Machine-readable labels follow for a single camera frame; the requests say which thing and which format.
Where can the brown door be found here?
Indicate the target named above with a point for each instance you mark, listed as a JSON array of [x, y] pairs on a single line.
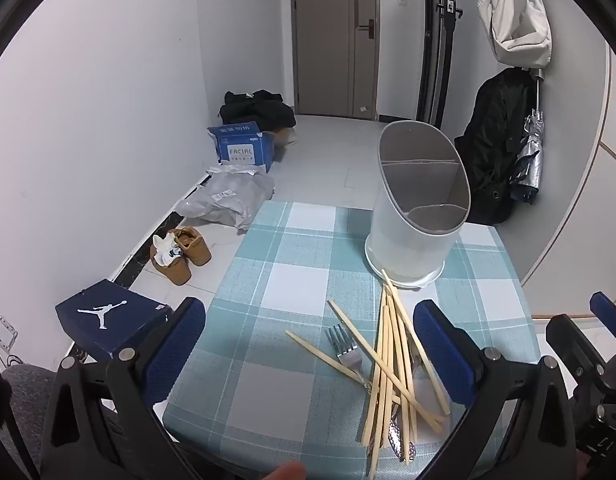
[[328, 35]]

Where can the white power strip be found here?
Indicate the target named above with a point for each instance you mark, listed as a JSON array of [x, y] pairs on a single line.
[[2, 334]]

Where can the navy shoe box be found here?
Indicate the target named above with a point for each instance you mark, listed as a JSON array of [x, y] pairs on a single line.
[[102, 310]]

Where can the metal spoon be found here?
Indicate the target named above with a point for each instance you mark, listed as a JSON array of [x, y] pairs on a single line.
[[395, 435]]

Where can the pile of black clothes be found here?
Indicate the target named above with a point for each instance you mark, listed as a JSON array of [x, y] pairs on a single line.
[[258, 107]]

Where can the black door frame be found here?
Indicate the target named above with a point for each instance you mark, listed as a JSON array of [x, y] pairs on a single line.
[[435, 60]]

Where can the grey plastic bag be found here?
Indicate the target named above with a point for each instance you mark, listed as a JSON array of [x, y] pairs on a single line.
[[227, 195]]

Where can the white hanging bag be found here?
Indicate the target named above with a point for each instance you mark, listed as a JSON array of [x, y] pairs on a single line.
[[518, 20]]

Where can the teal checked tablecloth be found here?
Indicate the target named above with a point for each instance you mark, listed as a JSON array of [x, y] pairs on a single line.
[[288, 280]]

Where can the white paper stuffing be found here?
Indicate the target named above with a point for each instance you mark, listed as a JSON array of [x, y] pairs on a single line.
[[165, 250]]

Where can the silver folded umbrella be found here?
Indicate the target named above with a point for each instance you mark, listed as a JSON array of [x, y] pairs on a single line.
[[530, 160]]

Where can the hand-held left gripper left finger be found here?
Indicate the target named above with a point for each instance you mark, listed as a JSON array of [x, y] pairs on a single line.
[[175, 350]]

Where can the metal fork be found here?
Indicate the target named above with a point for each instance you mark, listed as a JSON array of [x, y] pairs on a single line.
[[345, 355]]

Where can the bundle of wooden chopsticks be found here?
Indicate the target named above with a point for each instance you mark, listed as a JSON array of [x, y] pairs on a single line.
[[384, 360]]

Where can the brown cardboard box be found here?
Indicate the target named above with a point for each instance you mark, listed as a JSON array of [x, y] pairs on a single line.
[[284, 136]]

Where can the white plastic utensil holder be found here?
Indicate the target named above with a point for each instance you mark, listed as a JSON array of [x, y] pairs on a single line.
[[403, 230]]

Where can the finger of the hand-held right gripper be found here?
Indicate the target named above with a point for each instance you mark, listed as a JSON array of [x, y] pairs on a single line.
[[573, 340], [608, 310]]

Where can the brown shoe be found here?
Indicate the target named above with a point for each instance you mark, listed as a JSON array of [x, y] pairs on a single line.
[[175, 270], [197, 250]]

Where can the black backpack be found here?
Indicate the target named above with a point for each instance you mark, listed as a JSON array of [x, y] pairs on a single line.
[[488, 150]]

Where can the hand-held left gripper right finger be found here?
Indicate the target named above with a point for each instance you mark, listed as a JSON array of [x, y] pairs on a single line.
[[440, 355]]

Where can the grey fabric seat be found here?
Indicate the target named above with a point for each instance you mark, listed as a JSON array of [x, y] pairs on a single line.
[[27, 400]]

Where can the blue cardboard box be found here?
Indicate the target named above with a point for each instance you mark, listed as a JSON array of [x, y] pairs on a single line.
[[242, 147]]

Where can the person's left hand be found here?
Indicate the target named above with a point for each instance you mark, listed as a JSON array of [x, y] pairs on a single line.
[[285, 472]]

